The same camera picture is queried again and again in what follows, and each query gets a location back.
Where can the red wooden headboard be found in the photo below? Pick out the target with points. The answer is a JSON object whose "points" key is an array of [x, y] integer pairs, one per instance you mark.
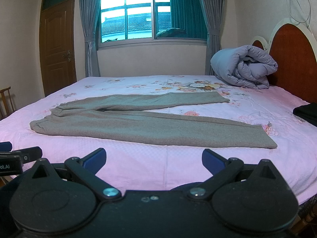
{"points": [[293, 47]]}

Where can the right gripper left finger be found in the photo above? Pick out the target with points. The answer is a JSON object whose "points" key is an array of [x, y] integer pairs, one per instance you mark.
{"points": [[44, 201]]}

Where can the black cloth on bed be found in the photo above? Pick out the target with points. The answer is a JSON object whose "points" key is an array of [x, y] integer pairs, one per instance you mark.
{"points": [[307, 112]]}

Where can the grey knit pants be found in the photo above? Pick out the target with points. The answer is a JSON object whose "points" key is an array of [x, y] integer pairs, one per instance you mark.
{"points": [[134, 118]]}

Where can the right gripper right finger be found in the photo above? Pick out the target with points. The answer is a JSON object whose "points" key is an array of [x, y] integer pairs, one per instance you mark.
{"points": [[248, 197]]}

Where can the rolled grey-blue duvet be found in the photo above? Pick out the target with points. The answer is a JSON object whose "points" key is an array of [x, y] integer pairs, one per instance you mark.
{"points": [[246, 66]]}

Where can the left grey curtain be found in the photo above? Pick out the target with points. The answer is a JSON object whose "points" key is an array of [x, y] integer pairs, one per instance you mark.
{"points": [[89, 11]]}

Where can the right grey curtain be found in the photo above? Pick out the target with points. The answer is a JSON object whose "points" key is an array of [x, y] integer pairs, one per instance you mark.
{"points": [[212, 11]]}

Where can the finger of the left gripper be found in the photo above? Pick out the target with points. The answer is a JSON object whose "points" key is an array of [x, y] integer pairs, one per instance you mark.
{"points": [[5, 146], [28, 155]]}

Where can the window with white frame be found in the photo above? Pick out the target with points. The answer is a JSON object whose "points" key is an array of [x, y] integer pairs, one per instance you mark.
{"points": [[140, 21]]}

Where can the wooden chair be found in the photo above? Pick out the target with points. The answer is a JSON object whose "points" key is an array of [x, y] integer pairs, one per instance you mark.
{"points": [[7, 102]]}

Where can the grey curtain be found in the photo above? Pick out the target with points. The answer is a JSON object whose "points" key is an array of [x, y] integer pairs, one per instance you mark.
{"points": [[212, 11], [89, 11]]}

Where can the brown wooden door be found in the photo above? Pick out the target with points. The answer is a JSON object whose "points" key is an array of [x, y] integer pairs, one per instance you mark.
{"points": [[56, 45]]}

